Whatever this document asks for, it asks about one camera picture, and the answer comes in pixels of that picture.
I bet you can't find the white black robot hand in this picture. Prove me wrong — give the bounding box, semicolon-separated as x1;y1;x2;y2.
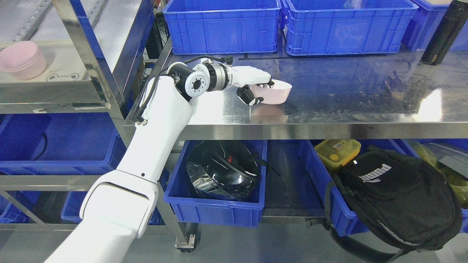
229;65;274;106

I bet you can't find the pink ikea bowl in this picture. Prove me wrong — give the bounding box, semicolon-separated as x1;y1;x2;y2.
250;79;293;105

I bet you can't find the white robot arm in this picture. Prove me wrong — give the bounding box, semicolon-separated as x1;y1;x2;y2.
46;62;211;263

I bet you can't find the blue crate back middle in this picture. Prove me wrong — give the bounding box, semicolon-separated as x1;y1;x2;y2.
281;0;418;56

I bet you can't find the steel shelf rack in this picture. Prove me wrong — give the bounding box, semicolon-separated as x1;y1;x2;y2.
0;0;190;252

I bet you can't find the stack of pink bowls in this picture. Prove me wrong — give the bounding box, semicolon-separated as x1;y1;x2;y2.
0;41;47;80

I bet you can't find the blue crate on lower shelf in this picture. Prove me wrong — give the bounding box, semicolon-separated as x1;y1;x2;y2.
0;113;127;175

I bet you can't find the blue crate back left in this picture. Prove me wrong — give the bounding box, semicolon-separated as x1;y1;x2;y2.
163;0;282;55

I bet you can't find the steel work table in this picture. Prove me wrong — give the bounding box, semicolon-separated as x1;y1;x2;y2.
123;37;468;141

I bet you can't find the black motorcycle helmet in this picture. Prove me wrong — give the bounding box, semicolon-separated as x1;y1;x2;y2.
186;140;270;202

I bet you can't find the yellow lunch box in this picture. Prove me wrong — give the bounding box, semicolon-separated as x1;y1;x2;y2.
314;139;361;171

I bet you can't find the blue crate holding helmet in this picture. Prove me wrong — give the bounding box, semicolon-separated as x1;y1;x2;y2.
163;140;267;228

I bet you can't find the blue crate under table right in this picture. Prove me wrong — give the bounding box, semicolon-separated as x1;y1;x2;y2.
298;139;414;237

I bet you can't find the cream tray with bear print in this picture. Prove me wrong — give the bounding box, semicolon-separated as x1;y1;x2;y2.
1;40;87;84

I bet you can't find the blue crate back right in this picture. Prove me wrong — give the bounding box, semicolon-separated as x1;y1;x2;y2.
401;0;451;52

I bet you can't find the black puma backpack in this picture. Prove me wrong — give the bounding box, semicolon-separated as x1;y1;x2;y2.
310;147;463;263

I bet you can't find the black thermos bottle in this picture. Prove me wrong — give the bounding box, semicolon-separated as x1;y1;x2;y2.
420;0;468;66

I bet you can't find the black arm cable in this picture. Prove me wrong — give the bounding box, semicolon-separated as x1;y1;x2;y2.
132;55;234;123

